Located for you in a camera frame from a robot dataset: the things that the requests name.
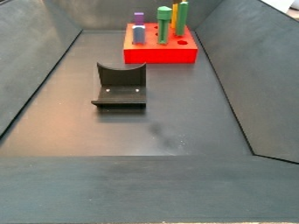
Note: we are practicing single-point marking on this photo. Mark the black curved fixture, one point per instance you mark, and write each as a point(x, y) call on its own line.
point(122, 86)

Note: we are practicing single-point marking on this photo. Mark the red peg board base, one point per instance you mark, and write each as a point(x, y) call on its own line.
point(180, 50)

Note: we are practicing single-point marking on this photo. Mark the blue notched peg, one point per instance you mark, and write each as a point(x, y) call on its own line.
point(139, 34)

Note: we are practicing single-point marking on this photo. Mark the purple square peg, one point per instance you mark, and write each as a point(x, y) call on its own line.
point(139, 18)

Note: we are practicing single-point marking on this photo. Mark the green pentagon peg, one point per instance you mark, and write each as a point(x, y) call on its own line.
point(163, 16)

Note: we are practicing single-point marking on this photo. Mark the green star peg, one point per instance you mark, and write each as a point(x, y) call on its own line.
point(180, 18)

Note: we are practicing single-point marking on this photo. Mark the yellow arch peg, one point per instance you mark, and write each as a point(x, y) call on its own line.
point(174, 15)

